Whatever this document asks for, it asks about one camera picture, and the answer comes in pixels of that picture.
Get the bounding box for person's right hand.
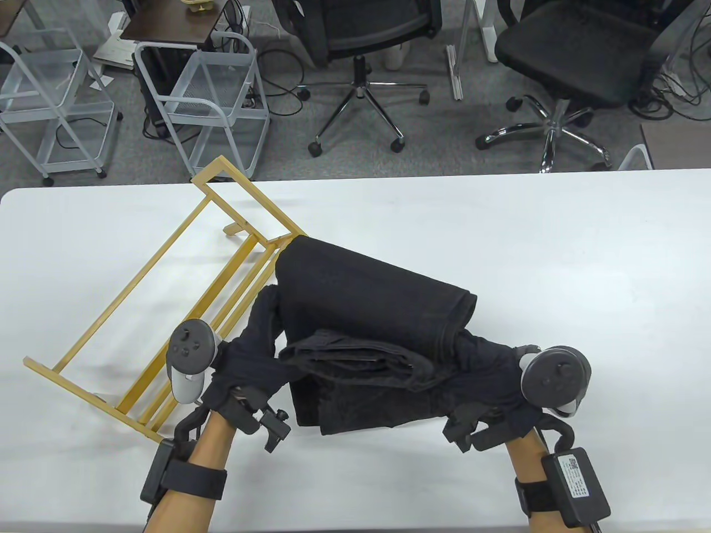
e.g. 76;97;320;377
437;329;535;423

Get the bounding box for person's left hand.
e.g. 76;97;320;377
210;285;291;413

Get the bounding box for black towel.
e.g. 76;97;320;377
276;235;478;429

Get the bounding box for person's right forearm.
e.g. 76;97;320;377
503;426;590;533

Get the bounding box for person's left forearm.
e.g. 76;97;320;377
146;410;246;533

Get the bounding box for grey white controller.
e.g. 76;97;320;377
168;319;219;405

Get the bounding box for dark grey controller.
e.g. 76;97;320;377
519;345;593;419

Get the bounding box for bamboo wooden rack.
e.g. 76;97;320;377
23;157;307;443

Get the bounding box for black computer tower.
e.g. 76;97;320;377
138;47;186;138

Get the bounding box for white curved plastic part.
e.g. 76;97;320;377
617;144;654;172

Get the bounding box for brown board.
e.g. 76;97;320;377
640;119;711;170

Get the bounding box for black mesh office chair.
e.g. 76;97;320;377
272;0;444;158

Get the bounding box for dark brown side table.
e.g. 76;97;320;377
121;0;235;54

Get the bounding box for black padded office chair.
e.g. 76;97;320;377
475;0;696;173

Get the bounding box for white desk leg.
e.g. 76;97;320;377
445;0;498;102

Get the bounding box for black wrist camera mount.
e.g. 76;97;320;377
174;388;293;454
442;402;576;454

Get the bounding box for labelled black strapped battery pack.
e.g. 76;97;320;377
513;447;612;529

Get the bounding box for white wire mesh cart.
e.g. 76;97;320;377
0;41;123;187
134;32;272;182

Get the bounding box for black floor cables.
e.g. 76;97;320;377
628;50;711;123
244;47;312;117

